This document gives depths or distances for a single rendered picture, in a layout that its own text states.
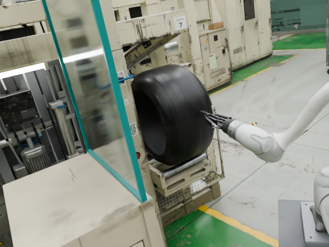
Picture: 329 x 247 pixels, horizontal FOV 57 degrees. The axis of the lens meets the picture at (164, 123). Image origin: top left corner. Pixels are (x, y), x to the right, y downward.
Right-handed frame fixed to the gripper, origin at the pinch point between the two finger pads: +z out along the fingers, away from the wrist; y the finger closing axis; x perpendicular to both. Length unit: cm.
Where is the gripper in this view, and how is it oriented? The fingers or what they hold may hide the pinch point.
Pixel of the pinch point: (205, 114)
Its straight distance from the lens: 159.9
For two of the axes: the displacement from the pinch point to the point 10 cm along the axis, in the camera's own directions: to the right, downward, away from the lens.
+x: 1.1, 8.8, 4.6
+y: -8.4, 3.3, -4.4
